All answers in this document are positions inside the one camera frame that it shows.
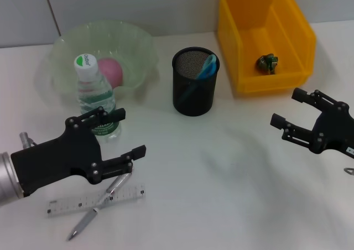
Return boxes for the silver ballpoint pen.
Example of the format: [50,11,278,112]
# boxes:
[67,173,131,241]

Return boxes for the clear green-label water bottle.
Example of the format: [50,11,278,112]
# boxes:
[73,53,122,144]

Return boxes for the pink toy peach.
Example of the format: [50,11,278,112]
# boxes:
[96,58,124,88]

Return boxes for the yellow plastic storage bin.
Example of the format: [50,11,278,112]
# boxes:
[216,0,317,96]

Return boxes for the left arm connector cable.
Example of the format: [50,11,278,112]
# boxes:
[18,132,37,149]

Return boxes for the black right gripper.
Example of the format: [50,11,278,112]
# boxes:
[270,87,354,159]

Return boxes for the blue safety scissors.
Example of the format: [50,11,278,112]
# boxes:
[178,54,218,105]

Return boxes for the clear plastic ruler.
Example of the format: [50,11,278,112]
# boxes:
[45,183,147,219]

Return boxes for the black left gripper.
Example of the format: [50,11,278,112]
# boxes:
[11,107,147,198]

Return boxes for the translucent green fruit bowl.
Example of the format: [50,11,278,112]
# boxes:
[49,19,160,96]

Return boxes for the green plastic wrapper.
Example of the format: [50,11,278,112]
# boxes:
[254,53,279,76]

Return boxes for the black mesh pen cup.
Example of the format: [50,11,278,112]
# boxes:
[171,47,221,117]

